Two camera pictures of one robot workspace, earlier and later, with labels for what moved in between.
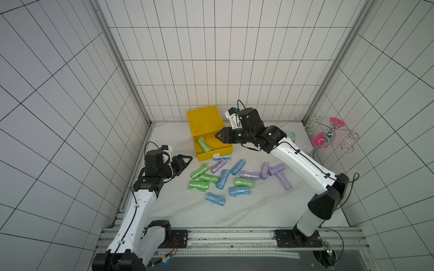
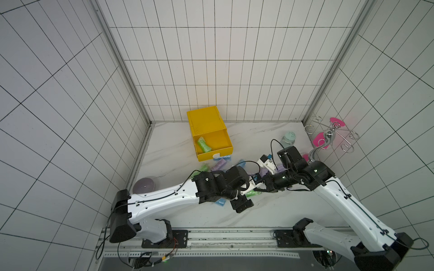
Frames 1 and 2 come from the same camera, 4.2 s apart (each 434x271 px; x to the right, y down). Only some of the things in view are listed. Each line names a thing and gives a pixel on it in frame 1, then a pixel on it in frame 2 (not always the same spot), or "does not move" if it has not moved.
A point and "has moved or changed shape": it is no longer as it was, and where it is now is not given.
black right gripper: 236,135 to 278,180
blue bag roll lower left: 217,199 does not move
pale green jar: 293,136 does not move
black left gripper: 180,163 to 241,204
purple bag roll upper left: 219,164 does not move
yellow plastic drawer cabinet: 206,122 does not move
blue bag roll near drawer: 225,157 does not move
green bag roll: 244,182 has moved or changed shape
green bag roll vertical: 203,145 does not move
